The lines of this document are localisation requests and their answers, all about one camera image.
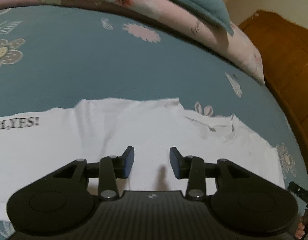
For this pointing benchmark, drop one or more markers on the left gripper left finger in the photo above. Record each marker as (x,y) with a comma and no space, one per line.
(67,198)

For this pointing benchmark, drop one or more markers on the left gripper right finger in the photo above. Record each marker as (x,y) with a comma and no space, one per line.
(238,199)

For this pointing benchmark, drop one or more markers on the white long-sleeve shirt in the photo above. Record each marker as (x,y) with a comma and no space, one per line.
(34,144)

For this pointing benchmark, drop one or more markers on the person's right hand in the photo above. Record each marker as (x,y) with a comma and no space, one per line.
(300,232)

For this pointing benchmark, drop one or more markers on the teal floral bed sheet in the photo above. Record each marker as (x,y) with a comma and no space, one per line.
(71,54)

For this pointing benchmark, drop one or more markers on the wooden headboard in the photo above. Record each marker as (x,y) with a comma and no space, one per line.
(284,51)

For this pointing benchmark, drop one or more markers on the pink floral folded quilt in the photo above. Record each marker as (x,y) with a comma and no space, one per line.
(237,48)

